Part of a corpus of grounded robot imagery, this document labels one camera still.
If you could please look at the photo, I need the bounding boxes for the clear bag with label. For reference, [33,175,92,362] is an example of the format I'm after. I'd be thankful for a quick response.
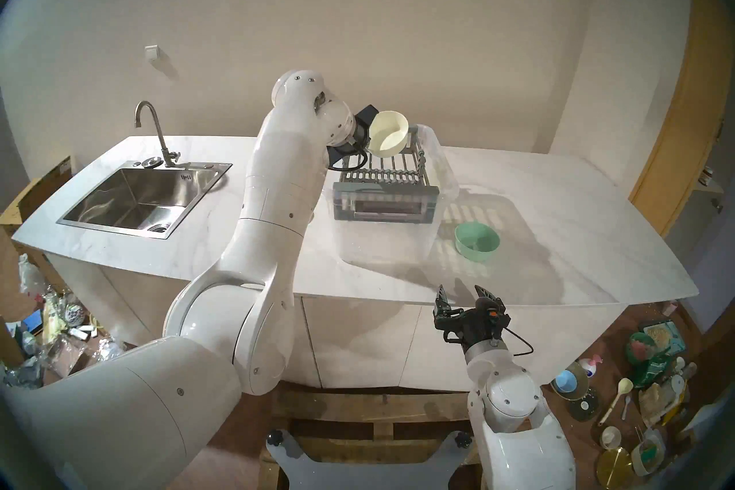
[95,338,127,362]

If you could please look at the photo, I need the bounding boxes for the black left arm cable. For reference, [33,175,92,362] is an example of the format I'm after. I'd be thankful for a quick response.
[328,147,370,173]

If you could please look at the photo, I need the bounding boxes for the wooden pallet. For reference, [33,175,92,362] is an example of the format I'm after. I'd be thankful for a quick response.
[261,386,501,490]

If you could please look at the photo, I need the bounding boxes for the white kitchen counter cabinet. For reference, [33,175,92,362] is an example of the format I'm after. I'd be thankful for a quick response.
[46,251,629,393]

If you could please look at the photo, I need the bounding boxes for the white crumpled plastic bag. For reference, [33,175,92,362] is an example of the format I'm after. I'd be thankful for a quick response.
[18,253,48,297]

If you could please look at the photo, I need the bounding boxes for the yellow snack packet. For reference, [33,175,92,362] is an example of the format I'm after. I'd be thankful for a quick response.
[42,293,67,345]

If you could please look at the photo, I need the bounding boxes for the gold round plate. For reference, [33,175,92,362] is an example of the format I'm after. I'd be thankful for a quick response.
[596,448,636,489]

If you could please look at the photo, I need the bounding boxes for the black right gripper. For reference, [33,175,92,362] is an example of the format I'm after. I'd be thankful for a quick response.
[434,284,512,347]

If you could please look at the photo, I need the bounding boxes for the clear container green contents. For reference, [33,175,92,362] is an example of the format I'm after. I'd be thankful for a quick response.
[630,429,667,477]

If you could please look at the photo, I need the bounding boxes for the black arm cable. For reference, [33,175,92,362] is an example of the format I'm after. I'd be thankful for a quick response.
[503,325,536,357]
[328,147,370,173]

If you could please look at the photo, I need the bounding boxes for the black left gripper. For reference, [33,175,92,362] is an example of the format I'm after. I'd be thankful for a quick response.
[326,104,380,170]

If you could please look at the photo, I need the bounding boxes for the beige food bag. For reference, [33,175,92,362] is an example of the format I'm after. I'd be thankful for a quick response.
[639,380,684,427]

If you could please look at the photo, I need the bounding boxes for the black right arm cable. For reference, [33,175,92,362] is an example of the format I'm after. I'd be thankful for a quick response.
[503,325,536,357]

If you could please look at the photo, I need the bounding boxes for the clear zip bag brown contents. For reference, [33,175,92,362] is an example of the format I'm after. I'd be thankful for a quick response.
[46,335,88,377]

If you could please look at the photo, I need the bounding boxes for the crumpled silver plastic wrap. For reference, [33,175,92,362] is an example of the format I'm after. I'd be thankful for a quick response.
[0,357,45,387]

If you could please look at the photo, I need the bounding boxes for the wooden door frame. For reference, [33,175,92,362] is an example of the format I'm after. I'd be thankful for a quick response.
[629,0,729,238]

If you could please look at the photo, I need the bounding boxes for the green dish red food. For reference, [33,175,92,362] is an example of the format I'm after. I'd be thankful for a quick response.
[626,331,659,367]

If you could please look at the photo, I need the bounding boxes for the teal noodle tray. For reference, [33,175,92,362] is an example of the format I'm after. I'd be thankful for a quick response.
[643,321,687,357]

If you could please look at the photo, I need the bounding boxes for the stainless steel sink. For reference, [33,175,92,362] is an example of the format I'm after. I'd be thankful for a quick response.
[56,160,233,240]

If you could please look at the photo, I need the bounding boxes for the large cream spoon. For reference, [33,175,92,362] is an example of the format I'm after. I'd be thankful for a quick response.
[599,378,634,426]

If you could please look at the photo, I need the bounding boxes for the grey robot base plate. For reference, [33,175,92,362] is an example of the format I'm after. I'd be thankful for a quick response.
[265,429,474,490]

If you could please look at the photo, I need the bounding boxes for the grey dish drying rack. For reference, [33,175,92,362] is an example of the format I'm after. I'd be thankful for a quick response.
[332,126,440,223]

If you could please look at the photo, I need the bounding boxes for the chrome gooseneck faucet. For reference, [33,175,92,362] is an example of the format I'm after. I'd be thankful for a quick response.
[134,101,182,168]

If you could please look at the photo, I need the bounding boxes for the clear glass plate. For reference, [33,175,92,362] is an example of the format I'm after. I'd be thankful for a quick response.
[550,361,592,402]

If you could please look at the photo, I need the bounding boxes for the brown cardboard box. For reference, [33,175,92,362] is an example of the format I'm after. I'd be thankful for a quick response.
[0,155,74,226]

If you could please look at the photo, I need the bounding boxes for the dark glass plate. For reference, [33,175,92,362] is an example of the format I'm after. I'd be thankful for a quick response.
[568,388,601,422]

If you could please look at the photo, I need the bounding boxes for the clear plastic storage bin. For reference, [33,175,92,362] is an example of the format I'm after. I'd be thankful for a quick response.
[322,123,460,266]

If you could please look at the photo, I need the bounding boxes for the mint green bowl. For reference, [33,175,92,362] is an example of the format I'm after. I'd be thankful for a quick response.
[454,221,500,264]

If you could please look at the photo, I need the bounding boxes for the cream bowl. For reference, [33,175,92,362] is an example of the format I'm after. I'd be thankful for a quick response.
[367,111,411,158]

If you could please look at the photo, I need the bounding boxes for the brown cardboard sheet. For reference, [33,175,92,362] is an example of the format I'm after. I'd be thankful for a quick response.
[0,228,38,323]

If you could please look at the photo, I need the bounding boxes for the green snack bag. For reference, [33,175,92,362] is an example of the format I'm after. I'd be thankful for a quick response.
[632,356,682,390]

